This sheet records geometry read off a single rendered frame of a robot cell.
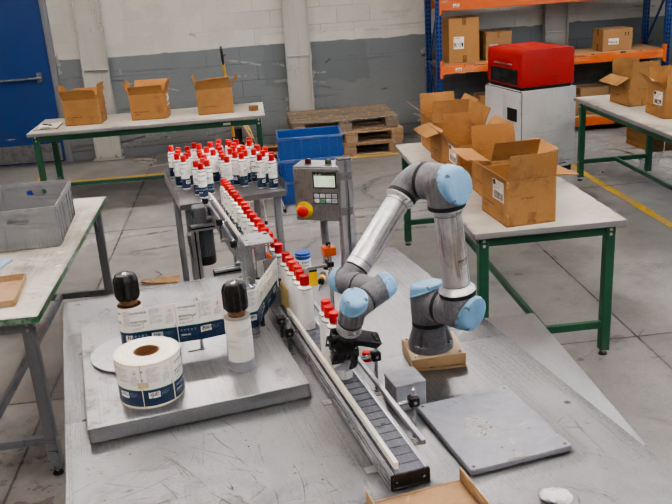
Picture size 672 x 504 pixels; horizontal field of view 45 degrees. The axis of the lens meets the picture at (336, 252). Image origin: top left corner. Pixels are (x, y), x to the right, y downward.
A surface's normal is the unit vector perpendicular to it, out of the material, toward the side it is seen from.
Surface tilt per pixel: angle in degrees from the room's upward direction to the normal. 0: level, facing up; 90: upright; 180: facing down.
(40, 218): 90
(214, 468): 0
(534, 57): 90
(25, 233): 90
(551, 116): 90
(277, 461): 0
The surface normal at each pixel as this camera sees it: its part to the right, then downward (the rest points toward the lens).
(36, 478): -0.06, -0.94
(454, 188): 0.63, 0.04
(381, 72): 0.11, 0.33
